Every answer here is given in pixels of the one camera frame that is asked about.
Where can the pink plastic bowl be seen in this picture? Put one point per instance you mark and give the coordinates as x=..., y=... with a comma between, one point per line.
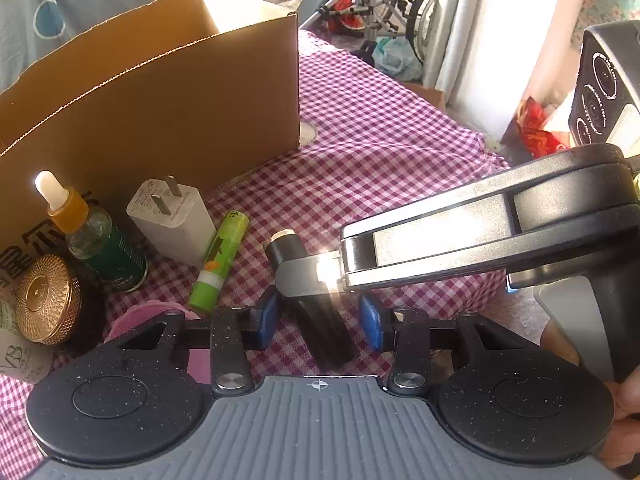
x=135, y=312

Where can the person's right hand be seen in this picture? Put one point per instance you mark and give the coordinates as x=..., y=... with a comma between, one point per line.
x=625, y=420

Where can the white charger plug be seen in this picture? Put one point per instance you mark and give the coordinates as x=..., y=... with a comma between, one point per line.
x=175, y=225

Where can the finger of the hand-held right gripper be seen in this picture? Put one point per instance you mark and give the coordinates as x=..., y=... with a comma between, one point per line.
x=300, y=276

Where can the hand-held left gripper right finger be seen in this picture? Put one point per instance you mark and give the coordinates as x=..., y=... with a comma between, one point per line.
x=371, y=321

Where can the light blue plastic bag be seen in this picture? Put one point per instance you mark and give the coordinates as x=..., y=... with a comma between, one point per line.
x=397, y=57

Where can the green glass dropper bottle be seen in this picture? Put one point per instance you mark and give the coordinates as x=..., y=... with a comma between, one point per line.
x=107, y=255

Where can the red patterned bag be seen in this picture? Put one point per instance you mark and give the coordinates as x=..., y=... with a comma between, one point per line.
x=537, y=130

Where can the black cylindrical tube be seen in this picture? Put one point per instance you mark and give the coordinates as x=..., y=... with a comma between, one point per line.
x=322, y=327

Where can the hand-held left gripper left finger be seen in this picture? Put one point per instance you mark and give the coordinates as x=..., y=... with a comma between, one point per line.
x=269, y=315

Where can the purple checkered tablecloth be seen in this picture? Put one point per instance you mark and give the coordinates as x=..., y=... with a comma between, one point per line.
x=390, y=160

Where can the blue printed bed sheet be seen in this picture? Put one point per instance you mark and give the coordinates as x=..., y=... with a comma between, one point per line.
x=100, y=0

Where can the red plastic bag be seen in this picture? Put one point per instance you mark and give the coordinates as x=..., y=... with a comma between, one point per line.
x=347, y=15

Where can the white pill bottle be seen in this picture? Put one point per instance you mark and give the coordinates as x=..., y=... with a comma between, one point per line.
x=20, y=355

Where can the dark jar with gold lid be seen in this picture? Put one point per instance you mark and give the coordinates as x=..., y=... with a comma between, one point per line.
x=42, y=295

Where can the brown cardboard box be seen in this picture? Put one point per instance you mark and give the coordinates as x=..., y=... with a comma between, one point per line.
x=175, y=110

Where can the green lip balm tube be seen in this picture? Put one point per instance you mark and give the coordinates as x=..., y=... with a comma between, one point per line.
x=220, y=260

